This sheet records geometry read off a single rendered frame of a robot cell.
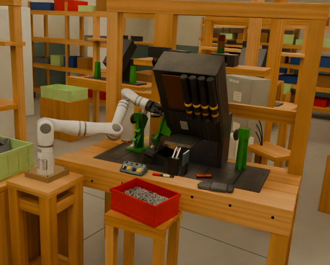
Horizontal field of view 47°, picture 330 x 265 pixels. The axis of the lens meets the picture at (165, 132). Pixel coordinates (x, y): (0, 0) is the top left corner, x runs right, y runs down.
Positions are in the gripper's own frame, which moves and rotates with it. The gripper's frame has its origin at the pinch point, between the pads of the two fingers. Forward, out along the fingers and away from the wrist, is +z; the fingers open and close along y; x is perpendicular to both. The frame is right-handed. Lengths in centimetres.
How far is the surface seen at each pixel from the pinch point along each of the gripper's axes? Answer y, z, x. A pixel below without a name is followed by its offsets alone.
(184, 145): -23.1, 26.9, -19.7
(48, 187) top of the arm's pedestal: -79, -31, -15
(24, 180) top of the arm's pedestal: -82, -48, -12
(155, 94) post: 18.0, -21.1, 16.7
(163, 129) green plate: -12.7, 5.7, -3.9
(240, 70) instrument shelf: 38, 33, -19
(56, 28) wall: 356, -610, 546
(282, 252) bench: -48, 98, -2
